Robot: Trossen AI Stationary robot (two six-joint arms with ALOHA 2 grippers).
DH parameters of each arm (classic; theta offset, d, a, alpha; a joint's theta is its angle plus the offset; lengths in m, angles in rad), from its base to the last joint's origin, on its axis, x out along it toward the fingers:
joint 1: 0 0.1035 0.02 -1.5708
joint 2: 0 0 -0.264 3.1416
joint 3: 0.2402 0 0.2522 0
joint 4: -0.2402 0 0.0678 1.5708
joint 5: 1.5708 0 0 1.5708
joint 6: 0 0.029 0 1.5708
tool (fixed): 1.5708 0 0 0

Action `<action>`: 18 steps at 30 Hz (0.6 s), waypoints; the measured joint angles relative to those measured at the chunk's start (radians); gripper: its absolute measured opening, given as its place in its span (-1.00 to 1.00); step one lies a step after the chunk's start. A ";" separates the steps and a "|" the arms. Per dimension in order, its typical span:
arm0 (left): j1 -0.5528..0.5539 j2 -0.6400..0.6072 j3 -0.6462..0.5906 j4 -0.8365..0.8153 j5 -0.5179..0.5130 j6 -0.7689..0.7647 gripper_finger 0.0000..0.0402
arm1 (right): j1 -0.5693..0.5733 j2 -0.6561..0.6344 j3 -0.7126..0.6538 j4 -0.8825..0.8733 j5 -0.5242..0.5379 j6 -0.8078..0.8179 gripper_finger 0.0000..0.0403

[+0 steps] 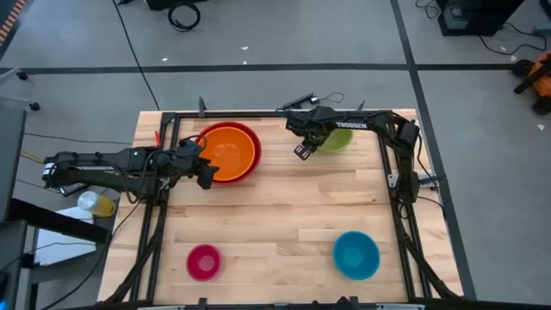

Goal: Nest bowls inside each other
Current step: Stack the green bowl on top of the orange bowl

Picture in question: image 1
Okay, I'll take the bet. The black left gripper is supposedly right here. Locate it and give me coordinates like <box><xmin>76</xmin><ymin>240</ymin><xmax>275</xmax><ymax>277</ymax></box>
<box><xmin>168</xmin><ymin>138</ymin><xmax>220</xmax><ymax>191</ymax></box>

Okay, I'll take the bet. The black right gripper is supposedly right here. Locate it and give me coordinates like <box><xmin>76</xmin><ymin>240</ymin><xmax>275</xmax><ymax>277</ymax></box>
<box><xmin>285</xmin><ymin>108</ymin><xmax>333</xmax><ymax>162</ymax></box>

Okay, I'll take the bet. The large orange bowl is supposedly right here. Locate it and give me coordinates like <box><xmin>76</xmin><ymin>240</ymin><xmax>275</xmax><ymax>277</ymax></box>
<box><xmin>198</xmin><ymin>126</ymin><xmax>257</xmax><ymax>183</ymax></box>

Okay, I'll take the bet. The small green bowl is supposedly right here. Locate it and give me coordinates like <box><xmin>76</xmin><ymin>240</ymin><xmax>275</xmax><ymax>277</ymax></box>
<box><xmin>317</xmin><ymin>127</ymin><xmax>355</xmax><ymax>153</ymax></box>

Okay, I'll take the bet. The large red bowl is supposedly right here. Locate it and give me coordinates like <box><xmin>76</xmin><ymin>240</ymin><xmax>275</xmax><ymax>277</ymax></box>
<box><xmin>195</xmin><ymin>121</ymin><xmax>263</xmax><ymax>187</ymax></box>

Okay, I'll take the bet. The small magenta bowl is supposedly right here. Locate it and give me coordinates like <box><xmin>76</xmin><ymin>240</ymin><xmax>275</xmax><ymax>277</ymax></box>
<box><xmin>185</xmin><ymin>243</ymin><xmax>224</xmax><ymax>282</ymax></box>

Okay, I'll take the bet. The yellow clear plastic bottle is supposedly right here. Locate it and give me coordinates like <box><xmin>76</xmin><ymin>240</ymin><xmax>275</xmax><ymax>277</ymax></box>
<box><xmin>77</xmin><ymin>189</ymin><xmax>117</xmax><ymax>219</ymax></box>

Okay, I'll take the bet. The blue bowl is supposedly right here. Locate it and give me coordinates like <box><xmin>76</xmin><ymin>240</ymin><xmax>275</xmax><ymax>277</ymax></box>
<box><xmin>331</xmin><ymin>230</ymin><xmax>381</xmax><ymax>282</ymax></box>

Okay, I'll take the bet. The black desk beam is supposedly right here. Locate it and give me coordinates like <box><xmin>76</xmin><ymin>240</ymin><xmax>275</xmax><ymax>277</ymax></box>
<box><xmin>7</xmin><ymin>196</ymin><xmax>110</xmax><ymax>245</ymax></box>

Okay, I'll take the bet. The white sheet board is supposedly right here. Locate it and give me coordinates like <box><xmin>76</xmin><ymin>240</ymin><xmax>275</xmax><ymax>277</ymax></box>
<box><xmin>33</xmin><ymin>205</ymin><xmax>97</xmax><ymax>267</ymax></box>

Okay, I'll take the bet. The dark monitor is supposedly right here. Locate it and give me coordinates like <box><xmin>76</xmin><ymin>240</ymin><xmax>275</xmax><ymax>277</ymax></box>
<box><xmin>0</xmin><ymin>108</ymin><xmax>28</xmax><ymax>226</ymax></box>

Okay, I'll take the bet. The chair base with castors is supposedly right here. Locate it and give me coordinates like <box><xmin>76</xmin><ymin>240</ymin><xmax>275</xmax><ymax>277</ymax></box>
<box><xmin>0</xmin><ymin>66</ymin><xmax>42</xmax><ymax>112</ymax></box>

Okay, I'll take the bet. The black equipment box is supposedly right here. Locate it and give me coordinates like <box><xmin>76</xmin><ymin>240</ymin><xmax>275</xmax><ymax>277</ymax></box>
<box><xmin>436</xmin><ymin>0</ymin><xmax>525</xmax><ymax>38</ymax></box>

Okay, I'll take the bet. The orange wheeled machine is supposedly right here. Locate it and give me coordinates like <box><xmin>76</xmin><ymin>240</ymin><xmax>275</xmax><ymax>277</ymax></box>
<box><xmin>511</xmin><ymin>50</ymin><xmax>551</xmax><ymax>116</ymax></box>

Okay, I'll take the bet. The orange black hazard strip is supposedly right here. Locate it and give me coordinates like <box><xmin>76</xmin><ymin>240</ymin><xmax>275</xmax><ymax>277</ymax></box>
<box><xmin>0</xmin><ymin>0</ymin><xmax>28</xmax><ymax>46</ymax></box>

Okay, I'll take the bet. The black aluminium table frame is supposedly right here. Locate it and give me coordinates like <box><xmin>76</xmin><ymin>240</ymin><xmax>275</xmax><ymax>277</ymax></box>
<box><xmin>102</xmin><ymin>108</ymin><xmax>465</xmax><ymax>304</ymax></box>

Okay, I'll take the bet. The long black floor cable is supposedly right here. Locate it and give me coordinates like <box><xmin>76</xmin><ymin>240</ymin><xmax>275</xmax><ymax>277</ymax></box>
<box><xmin>111</xmin><ymin>0</ymin><xmax>161</xmax><ymax>111</ymax></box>

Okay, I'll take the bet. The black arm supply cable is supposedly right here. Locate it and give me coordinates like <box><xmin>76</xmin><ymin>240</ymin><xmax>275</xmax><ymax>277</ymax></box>
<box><xmin>39</xmin><ymin>198</ymin><xmax>144</xmax><ymax>310</ymax></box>

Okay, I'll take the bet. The coiled black cable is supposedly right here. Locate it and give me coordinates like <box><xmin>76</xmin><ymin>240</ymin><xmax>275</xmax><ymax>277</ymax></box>
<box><xmin>167</xmin><ymin>1</ymin><xmax>202</xmax><ymax>33</ymax></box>

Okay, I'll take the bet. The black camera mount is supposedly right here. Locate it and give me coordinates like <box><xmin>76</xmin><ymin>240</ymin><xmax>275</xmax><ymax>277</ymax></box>
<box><xmin>333</xmin><ymin>294</ymin><xmax>360</xmax><ymax>310</ymax></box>

